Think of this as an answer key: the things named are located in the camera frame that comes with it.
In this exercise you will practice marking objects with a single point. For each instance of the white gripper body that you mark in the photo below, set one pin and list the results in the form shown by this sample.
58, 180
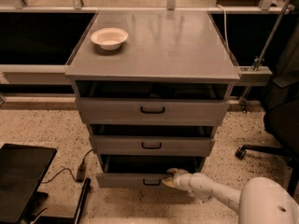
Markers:
180, 180

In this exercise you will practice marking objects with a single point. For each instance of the grey bottom drawer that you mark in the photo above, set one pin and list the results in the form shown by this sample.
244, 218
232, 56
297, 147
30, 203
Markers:
129, 171

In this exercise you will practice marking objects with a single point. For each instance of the grey drawer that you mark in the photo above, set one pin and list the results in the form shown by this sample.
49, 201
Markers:
129, 171
151, 112
152, 146

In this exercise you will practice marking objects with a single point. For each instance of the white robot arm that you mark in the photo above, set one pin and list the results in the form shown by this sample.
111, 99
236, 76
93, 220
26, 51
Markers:
261, 201

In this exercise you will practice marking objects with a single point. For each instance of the grey middle drawer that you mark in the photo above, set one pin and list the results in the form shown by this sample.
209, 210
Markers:
152, 146

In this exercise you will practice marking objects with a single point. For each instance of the grey drawer cabinet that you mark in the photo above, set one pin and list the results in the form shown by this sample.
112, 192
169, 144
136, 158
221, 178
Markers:
169, 55

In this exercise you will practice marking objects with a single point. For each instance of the grey top drawer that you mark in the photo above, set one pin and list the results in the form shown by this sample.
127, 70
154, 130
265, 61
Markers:
151, 112

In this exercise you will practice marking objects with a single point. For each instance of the black office chair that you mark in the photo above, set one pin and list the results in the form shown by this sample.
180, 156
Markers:
281, 104

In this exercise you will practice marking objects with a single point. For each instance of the black tube stand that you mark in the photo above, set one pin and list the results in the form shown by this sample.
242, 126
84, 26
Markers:
78, 213

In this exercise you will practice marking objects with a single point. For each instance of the metal pole with clamp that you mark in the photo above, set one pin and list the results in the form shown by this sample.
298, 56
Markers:
251, 75

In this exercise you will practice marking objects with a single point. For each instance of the white bowl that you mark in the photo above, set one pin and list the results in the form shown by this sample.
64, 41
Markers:
109, 38

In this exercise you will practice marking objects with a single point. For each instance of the black monitor screen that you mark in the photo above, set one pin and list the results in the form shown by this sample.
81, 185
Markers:
22, 168

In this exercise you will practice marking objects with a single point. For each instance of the black power adapter with cable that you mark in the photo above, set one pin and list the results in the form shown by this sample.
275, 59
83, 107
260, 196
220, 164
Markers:
79, 176

